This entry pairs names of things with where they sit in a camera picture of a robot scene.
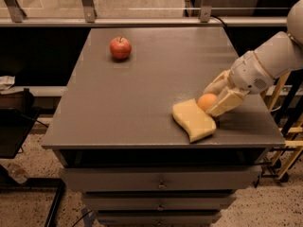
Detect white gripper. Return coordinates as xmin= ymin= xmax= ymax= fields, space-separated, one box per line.
xmin=204 ymin=51 xmax=275 ymax=117

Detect orange fruit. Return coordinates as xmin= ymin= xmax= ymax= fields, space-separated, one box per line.
xmin=197 ymin=94 xmax=217 ymax=111

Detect yellow sponge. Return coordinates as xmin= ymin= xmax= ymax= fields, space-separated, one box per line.
xmin=172 ymin=99 xmax=217 ymax=143

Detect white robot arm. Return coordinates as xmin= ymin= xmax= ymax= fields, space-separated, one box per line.
xmin=198 ymin=0 xmax=303 ymax=117

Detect red apple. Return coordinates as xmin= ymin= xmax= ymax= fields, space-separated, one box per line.
xmin=110 ymin=37 xmax=132 ymax=60

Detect grey drawer cabinet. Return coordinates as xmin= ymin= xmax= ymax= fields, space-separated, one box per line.
xmin=43 ymin=27 xmax=284 ymax=227

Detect black side table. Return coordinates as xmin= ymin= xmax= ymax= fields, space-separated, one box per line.
xmin=0 ymin=88 xmax=43 ymax=160

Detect yellow wooden ladder frame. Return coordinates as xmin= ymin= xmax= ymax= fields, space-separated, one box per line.
xmin=261 ymin=69 xmax=303 ymax=183

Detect black cable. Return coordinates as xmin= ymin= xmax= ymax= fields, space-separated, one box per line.
xmin=210 ymin=14 xmax=236 ymax=44

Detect metal railing frame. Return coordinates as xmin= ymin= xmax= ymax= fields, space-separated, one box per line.
xmin=0 ymin=0 xmax=286 ymax=27

